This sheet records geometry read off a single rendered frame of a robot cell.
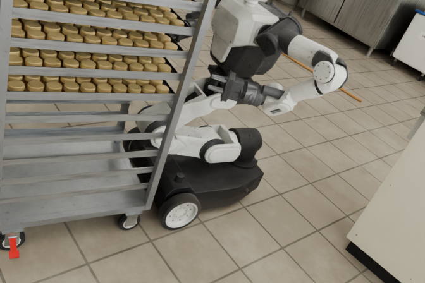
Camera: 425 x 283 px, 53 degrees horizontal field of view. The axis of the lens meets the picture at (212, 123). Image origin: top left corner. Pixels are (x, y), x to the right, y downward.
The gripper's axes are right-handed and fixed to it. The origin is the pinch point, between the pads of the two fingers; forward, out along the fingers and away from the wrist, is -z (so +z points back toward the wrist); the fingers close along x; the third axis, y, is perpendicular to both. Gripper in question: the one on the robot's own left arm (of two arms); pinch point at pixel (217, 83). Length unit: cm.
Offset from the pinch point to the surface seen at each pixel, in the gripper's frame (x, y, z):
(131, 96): -7.9, 14.7, -29.5
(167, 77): 0.7, 8.7, -19.1
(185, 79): 1.9, 8.4, -12.6
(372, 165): -77, -107, 144
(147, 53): 9.6, 13.8, -27.9
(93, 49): 10, 23, -44
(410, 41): -37, -371, 262
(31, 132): -54, -10, -70
